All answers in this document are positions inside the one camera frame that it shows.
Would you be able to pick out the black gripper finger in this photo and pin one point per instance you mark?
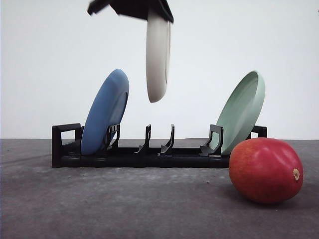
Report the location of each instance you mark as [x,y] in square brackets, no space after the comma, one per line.
[148,9]

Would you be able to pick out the white plate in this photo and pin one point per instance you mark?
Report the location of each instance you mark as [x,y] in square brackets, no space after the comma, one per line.
[158,45]

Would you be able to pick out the red pomegranate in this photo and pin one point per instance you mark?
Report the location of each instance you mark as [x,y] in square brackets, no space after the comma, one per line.
[266,169]

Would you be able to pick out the blue plate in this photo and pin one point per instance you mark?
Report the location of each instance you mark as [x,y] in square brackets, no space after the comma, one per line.
[107,108]

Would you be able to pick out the green plate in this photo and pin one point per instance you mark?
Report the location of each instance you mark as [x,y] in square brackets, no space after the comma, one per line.
[241,112]

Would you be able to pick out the black dish rack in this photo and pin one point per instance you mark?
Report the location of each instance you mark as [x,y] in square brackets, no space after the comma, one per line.
[66,146]

